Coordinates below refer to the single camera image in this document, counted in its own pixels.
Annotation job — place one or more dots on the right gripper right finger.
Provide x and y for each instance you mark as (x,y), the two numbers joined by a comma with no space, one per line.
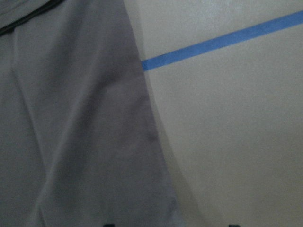
(234,225)

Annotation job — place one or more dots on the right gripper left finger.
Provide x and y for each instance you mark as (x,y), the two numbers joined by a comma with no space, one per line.
(109,225)

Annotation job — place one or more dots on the dark brown t-shirt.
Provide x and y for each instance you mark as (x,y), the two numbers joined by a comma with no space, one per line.
(78,141)

